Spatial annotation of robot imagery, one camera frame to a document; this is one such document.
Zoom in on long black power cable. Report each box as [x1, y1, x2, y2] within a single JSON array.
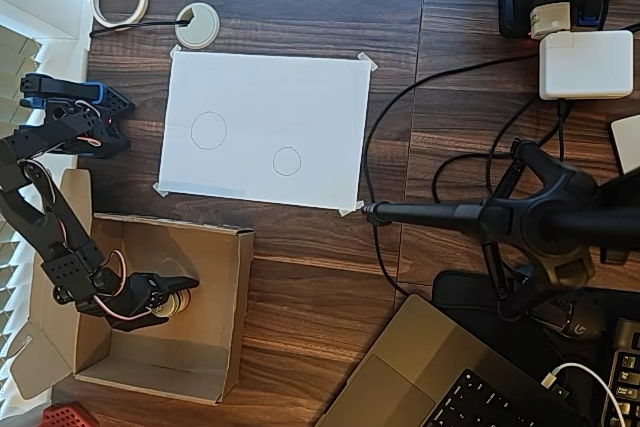
[[361, 54, 542, 298]]

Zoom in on large white power adapter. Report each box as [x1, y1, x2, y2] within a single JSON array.
[[538, 29, 635, 102]]

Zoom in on thin black grommet cable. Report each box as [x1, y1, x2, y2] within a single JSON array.
[[88, 16, 194, 40]]

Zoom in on white USB cable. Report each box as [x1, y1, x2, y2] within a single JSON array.
[[544, 361, 629, 427]]

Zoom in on white paper sheet with circles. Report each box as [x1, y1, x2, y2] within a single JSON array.
[[158, 49, 373, 212]]

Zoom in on black keyboard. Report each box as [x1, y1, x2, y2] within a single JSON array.
[[606, 316, 640, 427]]

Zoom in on round white cable grommet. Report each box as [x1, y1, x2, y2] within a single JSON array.
[[174, 3, 221, 50]]

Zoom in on open brown cardboard box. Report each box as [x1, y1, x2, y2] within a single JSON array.
[[8, 169, 256, 406]]

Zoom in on black Logitech computer mouse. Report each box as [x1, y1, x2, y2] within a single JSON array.
[[529, 291, 609, 344]]

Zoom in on black tripod stand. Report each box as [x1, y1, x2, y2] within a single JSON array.
[[359, 139, 640, 323]]

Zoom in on small white plug adapter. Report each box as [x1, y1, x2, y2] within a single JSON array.
[[528, 0, 574, 41]]

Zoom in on black mouse pad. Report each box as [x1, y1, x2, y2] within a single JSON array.
[[432, 269, 640, 366]]

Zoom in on looped black adapter cable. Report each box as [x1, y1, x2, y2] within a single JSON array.
[[431, 98, 571, 209]]

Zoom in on vertical window blinds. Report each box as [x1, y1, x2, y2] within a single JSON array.
[[0, 21, 59, 427]]

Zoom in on grey laptop computer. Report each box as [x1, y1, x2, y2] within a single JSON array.
[[313, 294, 595, 427]]

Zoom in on silver flat device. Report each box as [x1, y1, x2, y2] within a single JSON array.
[[609, 115, 640, 176]]

